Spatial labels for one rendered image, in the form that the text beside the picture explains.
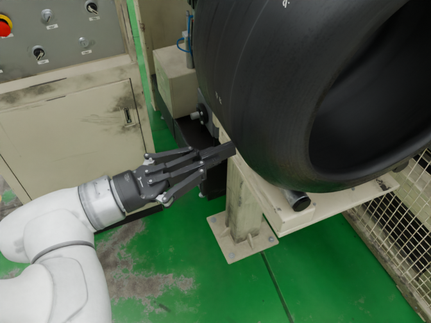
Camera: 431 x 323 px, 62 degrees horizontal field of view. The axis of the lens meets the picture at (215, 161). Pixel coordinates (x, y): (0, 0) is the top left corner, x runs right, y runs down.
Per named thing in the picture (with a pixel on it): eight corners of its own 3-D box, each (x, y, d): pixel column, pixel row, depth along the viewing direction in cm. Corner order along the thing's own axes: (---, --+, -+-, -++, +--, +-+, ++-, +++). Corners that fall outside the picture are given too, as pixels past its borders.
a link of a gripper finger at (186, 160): (150, 186, 69) (148, 181, 70) (202, 163, 71) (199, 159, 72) (145, 175, 66) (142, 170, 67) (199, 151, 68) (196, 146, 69)
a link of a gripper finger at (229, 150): (200, 156, 68) (202, 158, 67) (233, 142, 69) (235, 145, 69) (202, 165, 70) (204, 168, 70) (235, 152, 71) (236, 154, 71)
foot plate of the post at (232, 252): (206, 218, 180) (206, 214, 177) (253, 200, 187) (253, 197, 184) (228, 265, 165) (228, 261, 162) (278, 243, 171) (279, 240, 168)
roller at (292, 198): (239, 100, 97) (244, 110, 101) (225, 109, 98) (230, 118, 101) (310, 197, 77) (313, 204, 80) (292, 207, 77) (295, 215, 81)
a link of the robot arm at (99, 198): (74, 175, 65) (106, 163, 66) (94, 201, 72) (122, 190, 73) (83, 215, 59) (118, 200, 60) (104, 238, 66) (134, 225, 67)
